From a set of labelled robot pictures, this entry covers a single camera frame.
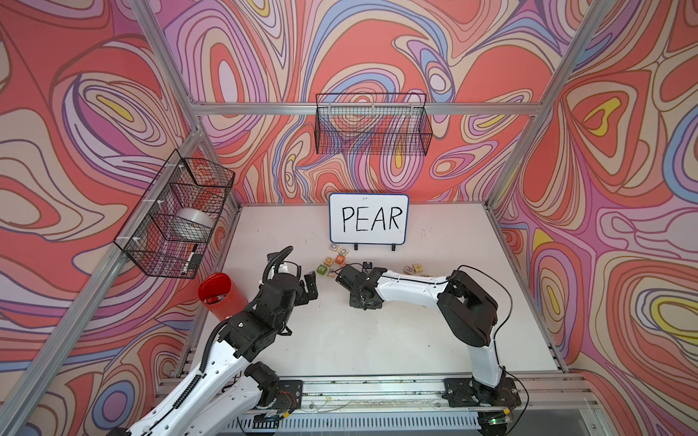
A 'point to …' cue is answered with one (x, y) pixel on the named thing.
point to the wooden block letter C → (344, 252)
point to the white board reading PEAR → (363, 218)
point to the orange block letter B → (340, 259)
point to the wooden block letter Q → (328, 261)
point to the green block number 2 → (322, 269)
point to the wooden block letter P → (418, 268)
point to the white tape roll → (192, 223)
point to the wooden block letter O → (334, 247)
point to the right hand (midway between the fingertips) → (362, 307)
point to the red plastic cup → (220, 296)
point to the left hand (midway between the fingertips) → (302, 278)
